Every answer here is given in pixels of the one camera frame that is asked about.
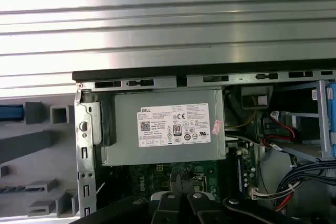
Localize white board connector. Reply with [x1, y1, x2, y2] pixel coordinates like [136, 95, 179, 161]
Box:
[248, 186, 260, 201]

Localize grey parts rack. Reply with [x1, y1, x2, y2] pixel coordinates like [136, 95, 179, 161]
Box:
[0, 100, 80, 218]

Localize green motherboard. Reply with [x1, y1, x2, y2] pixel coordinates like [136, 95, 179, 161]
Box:
[103, 140, 263, 210]

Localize grey power supply unit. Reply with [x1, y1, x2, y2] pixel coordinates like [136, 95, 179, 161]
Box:
[101, 89, 227, 167]

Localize yellow power wires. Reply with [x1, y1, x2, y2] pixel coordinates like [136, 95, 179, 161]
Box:
[225, 97, 259, 130]

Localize hard disk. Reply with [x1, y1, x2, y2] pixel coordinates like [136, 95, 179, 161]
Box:
[0, 104, 25, 121]

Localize black open PC case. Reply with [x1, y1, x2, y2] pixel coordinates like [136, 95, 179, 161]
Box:
[72, 61, 336, 224]

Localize black cable bundle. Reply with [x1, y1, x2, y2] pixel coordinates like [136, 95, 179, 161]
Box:
[272, 157, 336, 213]

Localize red data wire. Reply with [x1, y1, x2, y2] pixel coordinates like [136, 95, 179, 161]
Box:
[262, 125, 299, 150]

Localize RAM stick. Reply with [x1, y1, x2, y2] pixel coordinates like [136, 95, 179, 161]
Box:
[237, 150, 247, 196]

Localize metal optical drive cage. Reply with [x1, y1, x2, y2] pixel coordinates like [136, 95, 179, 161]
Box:
[287, 79, 336, 161]

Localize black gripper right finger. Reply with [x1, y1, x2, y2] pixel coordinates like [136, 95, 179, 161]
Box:
[183, 174, 308, 224]

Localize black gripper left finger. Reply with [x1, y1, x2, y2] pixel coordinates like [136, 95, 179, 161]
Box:
[76, 173, 184, 224]

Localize blue drive cage latch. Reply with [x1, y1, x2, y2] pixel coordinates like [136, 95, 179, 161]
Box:
[324, 82, 336, 154]

